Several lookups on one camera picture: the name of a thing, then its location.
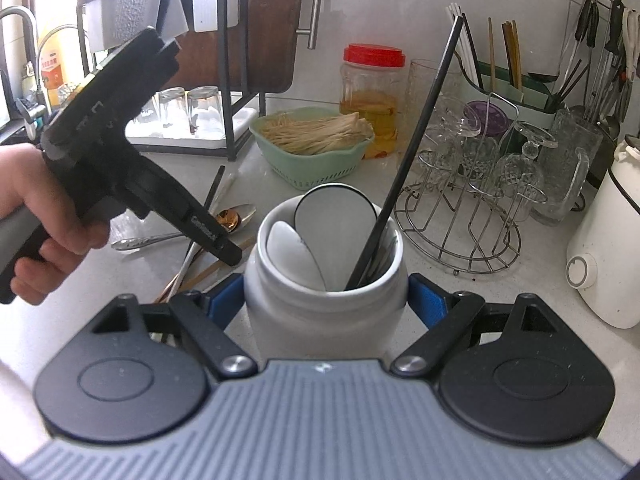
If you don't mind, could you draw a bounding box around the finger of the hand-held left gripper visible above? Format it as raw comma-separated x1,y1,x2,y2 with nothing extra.
197,232,247,268

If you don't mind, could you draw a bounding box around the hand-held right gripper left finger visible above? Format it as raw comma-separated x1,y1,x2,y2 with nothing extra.
90,274,259,380

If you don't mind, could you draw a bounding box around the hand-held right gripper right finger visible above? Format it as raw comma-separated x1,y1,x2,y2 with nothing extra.
390,274,560,379

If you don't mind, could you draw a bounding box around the rose gold spoon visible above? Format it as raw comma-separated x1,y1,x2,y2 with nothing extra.
155,210,244,305

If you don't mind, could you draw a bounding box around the white ceramic spoon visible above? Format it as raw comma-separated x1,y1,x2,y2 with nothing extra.
266,220,327,292

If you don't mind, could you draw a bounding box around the black chopstick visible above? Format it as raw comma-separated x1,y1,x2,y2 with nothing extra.
344,16,464,292
202,165,227,210

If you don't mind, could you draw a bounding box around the white ceramic jar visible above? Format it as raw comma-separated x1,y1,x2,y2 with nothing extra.
243,184,408,361

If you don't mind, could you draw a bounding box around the white round ladle black rim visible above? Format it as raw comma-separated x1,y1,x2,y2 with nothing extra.
293,185,378,292

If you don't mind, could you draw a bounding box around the row of hanging kitchen utensils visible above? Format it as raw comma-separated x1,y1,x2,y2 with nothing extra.
560,0,640,128

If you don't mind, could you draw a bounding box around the person's left hand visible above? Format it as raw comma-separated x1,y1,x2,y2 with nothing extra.
0,144,112,307

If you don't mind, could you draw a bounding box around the white drip tray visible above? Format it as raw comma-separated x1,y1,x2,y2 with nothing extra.
125,105,261,152

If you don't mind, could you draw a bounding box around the clear upturned tumbler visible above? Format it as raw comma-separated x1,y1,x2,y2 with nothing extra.
157,87,189,136
187,86,224,137

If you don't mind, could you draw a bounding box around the yellow bottle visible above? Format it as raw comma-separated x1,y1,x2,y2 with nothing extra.
37,24,81,108

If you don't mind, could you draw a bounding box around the steel kitchen faucet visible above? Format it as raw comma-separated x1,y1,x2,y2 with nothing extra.
0,6,48,131

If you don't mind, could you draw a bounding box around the green plastic basket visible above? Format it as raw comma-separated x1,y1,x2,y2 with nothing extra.
249,106,376,191

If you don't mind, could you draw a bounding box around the black dish rack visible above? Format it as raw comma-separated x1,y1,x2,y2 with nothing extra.
75,0,268,162

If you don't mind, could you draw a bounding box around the grey textured board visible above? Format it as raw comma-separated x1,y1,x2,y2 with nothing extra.
112,0,162,41

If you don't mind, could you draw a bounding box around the grey flat board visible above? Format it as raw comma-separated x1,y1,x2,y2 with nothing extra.
157,0,192,36

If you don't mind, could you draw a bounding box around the cut stemmed glass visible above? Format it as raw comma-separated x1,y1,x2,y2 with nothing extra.
495,120,558,223

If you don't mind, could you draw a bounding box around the clear drinking glass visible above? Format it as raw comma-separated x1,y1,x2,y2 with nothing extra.
462,130,503,186
425,105,483,171

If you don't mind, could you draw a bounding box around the white electric cooker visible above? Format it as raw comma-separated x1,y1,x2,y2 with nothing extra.
566,134,640,330

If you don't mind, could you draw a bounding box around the textured glass pitcher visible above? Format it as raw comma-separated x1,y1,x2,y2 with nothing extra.
531,107,605,227

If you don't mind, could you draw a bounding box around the brown cutting board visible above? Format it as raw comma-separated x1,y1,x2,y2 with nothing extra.
165,0,301,93

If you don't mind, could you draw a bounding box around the purple lid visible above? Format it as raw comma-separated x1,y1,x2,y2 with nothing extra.
465,100,511,138

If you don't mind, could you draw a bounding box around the tall textured glass tumbler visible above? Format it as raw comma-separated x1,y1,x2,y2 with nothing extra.
407,59,468,161

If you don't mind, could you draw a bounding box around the green utensil holder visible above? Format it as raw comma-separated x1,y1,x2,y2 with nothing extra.
457,60,571,133

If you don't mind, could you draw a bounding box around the plastic jar red lid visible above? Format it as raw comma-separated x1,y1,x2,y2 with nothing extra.
340,43,407,160

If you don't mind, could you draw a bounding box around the bundle of wooden chopsticks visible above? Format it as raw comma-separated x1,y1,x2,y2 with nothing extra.
487,16,525,92

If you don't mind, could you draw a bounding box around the wire glass rack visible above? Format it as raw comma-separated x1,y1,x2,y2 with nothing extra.
394,92,549,276

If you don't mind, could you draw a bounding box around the metal cabinet handle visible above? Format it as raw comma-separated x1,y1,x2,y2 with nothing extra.
295,0,326,51

